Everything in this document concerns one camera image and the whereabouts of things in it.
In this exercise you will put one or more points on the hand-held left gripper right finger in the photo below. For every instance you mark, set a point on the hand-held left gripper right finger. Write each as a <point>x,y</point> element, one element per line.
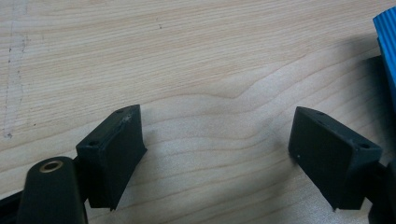
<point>333,158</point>

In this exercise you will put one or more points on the blue wet wipes packet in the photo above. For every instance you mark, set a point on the blue wet wipes packet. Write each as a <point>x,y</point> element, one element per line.
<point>387,37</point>

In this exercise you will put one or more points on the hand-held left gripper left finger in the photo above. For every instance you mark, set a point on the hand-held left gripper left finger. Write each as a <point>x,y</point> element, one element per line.
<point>109,155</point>

